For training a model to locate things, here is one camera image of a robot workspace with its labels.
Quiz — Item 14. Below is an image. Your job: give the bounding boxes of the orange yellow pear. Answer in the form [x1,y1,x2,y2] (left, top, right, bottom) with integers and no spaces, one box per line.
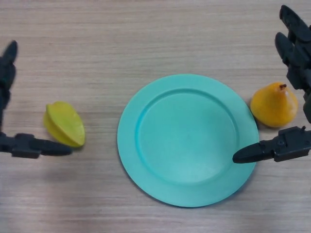
[250,82,299,128]

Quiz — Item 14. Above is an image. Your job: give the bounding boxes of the yellow starfruit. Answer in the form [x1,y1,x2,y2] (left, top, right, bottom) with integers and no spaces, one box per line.
[43,101,86,148]

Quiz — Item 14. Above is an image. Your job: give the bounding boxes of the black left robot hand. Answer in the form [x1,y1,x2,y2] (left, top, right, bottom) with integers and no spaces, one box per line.
[0,40,72,159]

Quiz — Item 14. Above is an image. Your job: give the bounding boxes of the green round plate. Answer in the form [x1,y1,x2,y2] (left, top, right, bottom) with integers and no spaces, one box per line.
[117,74,259,208]

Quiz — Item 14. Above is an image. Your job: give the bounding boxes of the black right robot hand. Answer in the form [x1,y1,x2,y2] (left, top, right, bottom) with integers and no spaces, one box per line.
[232,4,311,164]

